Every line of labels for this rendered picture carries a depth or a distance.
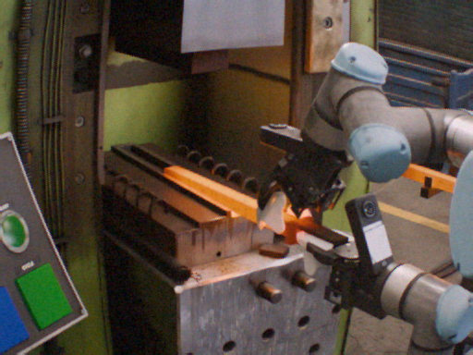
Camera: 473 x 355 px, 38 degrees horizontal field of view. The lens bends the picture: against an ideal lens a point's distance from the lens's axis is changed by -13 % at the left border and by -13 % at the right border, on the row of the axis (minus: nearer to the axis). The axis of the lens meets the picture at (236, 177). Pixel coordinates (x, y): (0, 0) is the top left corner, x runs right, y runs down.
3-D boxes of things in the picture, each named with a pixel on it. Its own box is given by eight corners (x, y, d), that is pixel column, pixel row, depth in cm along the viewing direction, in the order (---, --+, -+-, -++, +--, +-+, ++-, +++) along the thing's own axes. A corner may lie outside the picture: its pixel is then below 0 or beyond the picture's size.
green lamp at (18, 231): (32, 248, 94) (30, 217, 92) (5, 252, 91) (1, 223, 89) (25, 238, 96) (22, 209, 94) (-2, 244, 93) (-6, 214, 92)
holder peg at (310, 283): (317, 290, 133) (318, 277, 132) (305, 294, 132) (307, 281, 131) (302, 282, 136) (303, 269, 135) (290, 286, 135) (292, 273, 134)
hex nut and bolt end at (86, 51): (93, 82, 123) (95, 42, 120) (78, 85, 121) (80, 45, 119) (87, 79, 125) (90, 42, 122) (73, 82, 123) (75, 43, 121)
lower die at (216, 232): (272, 245, 137) (276, 199, 135) (175, 269, 126) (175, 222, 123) (151, 176, 169) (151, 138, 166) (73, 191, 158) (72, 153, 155)
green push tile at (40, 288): (73, 310, 96) (50, 262, 96) (42, 330, 90) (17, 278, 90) (66, 312, 97) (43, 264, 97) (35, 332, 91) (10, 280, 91)
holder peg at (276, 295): (283, 302, 129) (284, 288, 128) (270, 306, 127) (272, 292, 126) (268, 293, 132) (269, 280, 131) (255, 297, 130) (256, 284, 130)
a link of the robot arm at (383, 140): (441, 143, 92) (413, 88, 99) (367, 143, 89) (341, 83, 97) (425, 186, 97) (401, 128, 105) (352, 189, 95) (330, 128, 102)
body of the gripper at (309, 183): (294, 223, 113) (326, 164, 105) (263, 179, 117) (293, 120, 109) (333, 213, 117) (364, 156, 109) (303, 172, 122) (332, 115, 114)
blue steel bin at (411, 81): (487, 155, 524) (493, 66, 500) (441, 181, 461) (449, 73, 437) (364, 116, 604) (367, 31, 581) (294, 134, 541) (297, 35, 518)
